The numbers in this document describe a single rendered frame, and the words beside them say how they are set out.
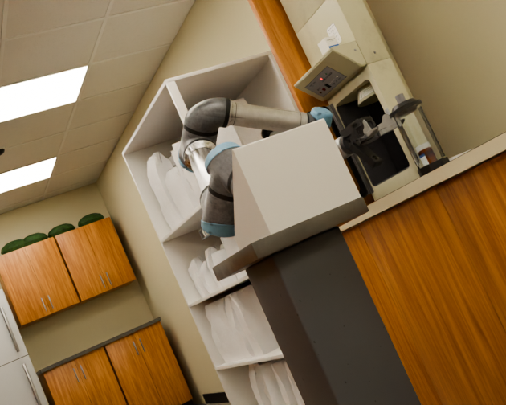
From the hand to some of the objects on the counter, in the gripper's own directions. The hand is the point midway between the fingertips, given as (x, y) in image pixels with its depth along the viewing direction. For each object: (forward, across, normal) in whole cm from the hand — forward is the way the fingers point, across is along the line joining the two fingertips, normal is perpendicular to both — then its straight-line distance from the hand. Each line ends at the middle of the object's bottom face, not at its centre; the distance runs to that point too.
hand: (392, 124), depth 225 cm
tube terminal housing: (-26, +38, +20) cm, 50 cm away
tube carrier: (+8, 0, +19) cm, 20 cm away
